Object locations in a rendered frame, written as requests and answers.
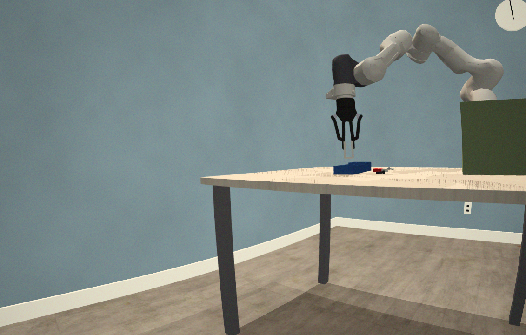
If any blue bin rack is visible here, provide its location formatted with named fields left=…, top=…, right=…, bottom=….
left=333, top=162, right=371, bottom=175

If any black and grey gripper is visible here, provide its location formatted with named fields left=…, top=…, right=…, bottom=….
left=331, top=98, right=362, bottom=159

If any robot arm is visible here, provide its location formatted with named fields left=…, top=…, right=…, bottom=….
left=326, top=24, right=504, bottom=102

